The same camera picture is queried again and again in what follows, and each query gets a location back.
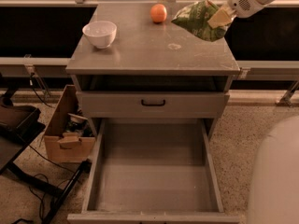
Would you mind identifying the black drawer handle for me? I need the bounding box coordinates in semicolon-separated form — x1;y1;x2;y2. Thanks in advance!
140;99;166;106

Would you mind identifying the grey drawer cabinet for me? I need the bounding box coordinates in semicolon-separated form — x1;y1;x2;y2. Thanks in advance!
66;1;239;133

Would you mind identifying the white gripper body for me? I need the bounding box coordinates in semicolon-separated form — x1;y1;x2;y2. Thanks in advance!
227;0;269;19

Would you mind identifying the closed grey top drawer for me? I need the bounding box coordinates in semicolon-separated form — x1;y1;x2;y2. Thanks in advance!
77;91;229;119

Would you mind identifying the open grey middle drawer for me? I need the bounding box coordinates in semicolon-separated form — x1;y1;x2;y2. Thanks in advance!
67;119;239;224

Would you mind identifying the black floor cable left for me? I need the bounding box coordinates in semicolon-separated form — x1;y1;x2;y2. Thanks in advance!
12;145;82;224

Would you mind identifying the white bowl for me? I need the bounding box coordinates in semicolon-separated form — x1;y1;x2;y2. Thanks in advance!
82;21;117;49

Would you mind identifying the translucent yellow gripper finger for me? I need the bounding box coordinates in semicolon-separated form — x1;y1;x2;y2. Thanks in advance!
207;5;235;29

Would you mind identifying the green jalapeno chip bag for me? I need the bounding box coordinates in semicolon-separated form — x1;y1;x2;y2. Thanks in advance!
171;0;229;42

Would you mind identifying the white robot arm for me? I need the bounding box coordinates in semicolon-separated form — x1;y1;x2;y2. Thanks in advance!
208;0;299;224

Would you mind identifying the cardboard box with items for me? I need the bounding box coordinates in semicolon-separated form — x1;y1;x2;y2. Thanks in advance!
44;85;95;162

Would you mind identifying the black desk stand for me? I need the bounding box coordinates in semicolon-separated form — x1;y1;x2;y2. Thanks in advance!
0;88;90;224

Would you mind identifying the orange fruit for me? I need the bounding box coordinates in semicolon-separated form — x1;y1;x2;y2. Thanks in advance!
150;4;167;23

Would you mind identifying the grey metal railing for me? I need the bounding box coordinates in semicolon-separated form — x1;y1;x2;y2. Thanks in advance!
0;0;299;107

